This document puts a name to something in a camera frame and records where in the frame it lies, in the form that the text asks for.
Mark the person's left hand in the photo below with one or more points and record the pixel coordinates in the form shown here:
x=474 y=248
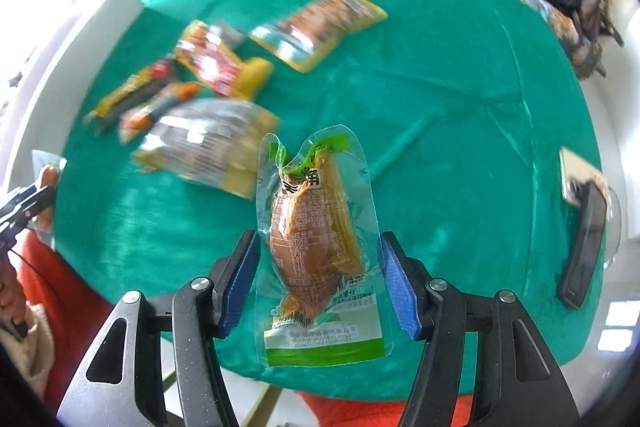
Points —
x=12 y=297

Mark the gold braised meat bag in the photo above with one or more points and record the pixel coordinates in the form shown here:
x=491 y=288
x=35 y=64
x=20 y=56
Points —
x=209 y=141

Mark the clear sausage packet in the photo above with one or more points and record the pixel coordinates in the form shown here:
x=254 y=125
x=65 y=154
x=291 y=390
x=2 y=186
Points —
x=48 y=169

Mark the orange sausage stick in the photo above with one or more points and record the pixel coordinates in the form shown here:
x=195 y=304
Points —
x=141 y=119

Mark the teal yellow nuts packet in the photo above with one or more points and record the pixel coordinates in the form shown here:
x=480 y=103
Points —
x=306 y=37

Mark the green chicken leg packet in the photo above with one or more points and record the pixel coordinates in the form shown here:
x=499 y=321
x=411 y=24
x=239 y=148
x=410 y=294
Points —
x=320 y=296

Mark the green satin cloth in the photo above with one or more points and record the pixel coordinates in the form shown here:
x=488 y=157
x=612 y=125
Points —
x=461 y=107

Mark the yellow black red snack packet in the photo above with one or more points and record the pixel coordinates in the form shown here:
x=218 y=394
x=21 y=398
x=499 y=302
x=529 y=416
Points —
x=136 y=90

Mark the yellow red cartoon snack bag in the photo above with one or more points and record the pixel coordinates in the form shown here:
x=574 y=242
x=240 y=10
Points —
x=208 y=53

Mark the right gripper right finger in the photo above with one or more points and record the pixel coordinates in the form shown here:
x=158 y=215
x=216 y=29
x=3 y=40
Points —
x=517 y=380

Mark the white cardboard box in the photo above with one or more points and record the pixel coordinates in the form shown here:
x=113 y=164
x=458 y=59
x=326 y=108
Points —
x=56 y=81

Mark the white card under phone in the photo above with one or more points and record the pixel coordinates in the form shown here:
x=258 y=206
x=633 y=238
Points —
x=576 y=172

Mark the black smartphone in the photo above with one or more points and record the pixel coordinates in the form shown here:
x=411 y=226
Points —
x=578 y=274

